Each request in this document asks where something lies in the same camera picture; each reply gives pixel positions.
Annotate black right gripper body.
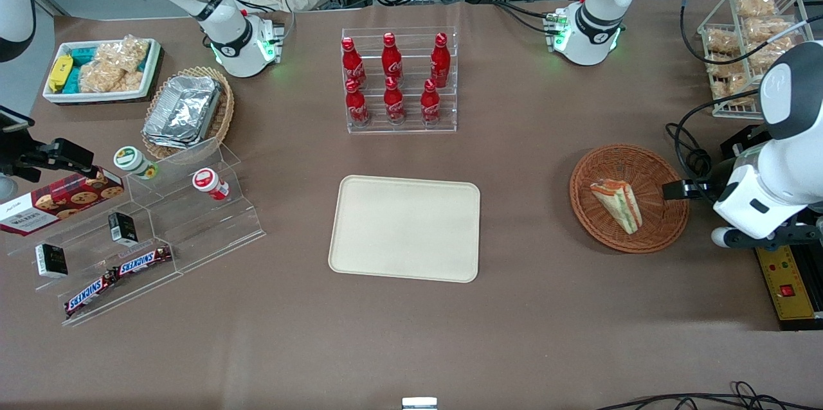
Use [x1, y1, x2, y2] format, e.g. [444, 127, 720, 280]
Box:
[0, 132, 47, 183]

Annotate triangle sandwich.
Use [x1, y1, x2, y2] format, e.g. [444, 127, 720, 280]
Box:
[590, 178, 644, 235]

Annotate brown round wicker basket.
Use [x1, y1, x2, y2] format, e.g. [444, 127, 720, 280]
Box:
[570, 144, 691, 254]

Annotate aluminium foil tray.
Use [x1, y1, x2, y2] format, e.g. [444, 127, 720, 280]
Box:
[143, 75, 223, 149]

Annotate light wicker basket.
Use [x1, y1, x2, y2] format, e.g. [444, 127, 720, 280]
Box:
[141, 66, 235, 161]

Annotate beige plastic tray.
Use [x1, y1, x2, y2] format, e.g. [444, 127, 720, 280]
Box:
[328, 175, 482, 283]

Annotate red Walkers cookie box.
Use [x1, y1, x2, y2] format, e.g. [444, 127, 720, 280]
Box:
[0, 168, 125, 237]

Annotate white rectangular snack bin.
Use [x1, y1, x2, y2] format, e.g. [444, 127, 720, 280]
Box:
[43, 39, 161, 104]

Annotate green lid sunflower cup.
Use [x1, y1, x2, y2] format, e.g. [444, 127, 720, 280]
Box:
[114, 146, 159, 180]

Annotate yellow control box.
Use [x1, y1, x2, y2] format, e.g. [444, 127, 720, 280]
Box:
[755, 245, 818, 323]

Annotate yellow snack packet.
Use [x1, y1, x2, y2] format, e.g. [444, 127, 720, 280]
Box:
[48, 55, 74, 93]

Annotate clear bag rice crackers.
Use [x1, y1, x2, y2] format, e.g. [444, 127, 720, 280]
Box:
[96, 35, 150, 75]
[78, 62, 144, 93]

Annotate small black box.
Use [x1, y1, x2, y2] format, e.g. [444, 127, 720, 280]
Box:
[107, 211, 140, 247]
[35, 242, 69, 280]

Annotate clear acrylic tiered stand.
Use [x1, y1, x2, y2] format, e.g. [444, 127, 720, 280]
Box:
[124, 136, 267, 276]
[6, 169, 185, 327]

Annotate bagged fried snack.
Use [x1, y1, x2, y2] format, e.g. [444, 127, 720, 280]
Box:
[736, 0, 777, 19]
[709, 71, 752, 101]
[707, 29, 741, 55]
[745, 16, 797, 46]

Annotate Snickers bar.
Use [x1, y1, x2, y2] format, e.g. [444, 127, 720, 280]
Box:
[114, 245, 174, 278]
[64, 270, 120, 318]

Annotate red lid strawberry cup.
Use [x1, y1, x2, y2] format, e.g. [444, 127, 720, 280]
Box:
[192, 168, 230, 201]

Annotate red Coca-Cola bottle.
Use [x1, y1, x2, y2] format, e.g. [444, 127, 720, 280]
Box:
[430, 33, 451, 89]
[345, 79, 371, 127]
[382, 32, 404, 83]
[341, 37, 367, 89]
[383, 77, 406, 125]
[420, 79, 442, 125]

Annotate clear acrylic bottle rack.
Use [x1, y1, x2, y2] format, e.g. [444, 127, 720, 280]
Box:
[341, 27, 458, 135]

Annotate black looped gripper cable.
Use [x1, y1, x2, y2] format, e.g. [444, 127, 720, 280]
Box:
[665, 104, 770, 190]

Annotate white wire snack basket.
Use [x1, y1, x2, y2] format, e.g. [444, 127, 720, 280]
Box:
[697, 0, 815, 120]

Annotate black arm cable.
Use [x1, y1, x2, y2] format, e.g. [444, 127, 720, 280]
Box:
[678, 0, 813, 66]

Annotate black floor cable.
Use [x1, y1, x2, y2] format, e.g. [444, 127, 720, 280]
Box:
[595, 380, 823, 410]

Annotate black base cable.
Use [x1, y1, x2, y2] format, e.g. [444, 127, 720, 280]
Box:
[494, 1, 561, 35]

